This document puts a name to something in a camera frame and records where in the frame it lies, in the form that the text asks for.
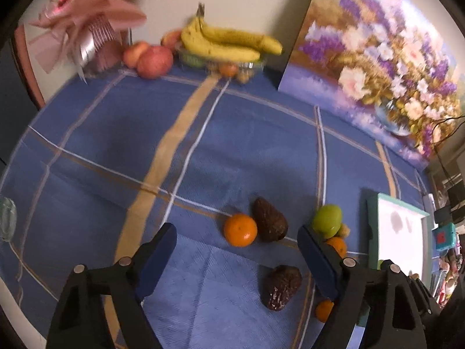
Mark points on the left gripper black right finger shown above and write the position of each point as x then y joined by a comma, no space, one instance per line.
393,318

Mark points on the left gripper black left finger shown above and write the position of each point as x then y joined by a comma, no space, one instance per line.
79,319

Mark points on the orange mandarin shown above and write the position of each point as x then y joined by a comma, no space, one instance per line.
323,310

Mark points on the orange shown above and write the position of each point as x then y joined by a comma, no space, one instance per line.
339,245

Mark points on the small tan longan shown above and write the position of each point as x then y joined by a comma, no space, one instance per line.
344,231

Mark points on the green fruit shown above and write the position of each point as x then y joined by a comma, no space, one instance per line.
327,221

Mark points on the long dark brown avocado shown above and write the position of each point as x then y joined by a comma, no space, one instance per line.
279,286

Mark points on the small dark brown avocado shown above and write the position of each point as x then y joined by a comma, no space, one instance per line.
271,223

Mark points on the small orange tangerine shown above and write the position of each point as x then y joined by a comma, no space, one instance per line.
240,230

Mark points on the pile of colourful clutter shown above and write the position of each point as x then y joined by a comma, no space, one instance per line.
450,264

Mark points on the white tray with teal rim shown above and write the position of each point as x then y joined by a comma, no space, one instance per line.
401,233

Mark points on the teal toy box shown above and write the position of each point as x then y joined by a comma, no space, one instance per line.
444,237

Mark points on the black power adapter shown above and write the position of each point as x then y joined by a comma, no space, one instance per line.
453,211

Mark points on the white power strip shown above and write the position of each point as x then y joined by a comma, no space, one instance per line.
429,205

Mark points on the clear drinking glass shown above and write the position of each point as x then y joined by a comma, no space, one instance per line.
8,218

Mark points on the blue plaid tablecloth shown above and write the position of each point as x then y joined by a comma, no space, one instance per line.
107,161

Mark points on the floral still life painting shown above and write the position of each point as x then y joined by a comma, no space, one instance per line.
381,66

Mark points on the glass fruit bowl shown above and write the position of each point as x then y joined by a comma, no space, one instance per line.
241,72

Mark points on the red apple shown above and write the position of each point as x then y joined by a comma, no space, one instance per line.
132,54
155,62

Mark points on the yellow banana bunch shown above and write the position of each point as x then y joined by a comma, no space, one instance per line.
223,44

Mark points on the pink wrapped flower bouquet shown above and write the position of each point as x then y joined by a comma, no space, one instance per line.
90,33

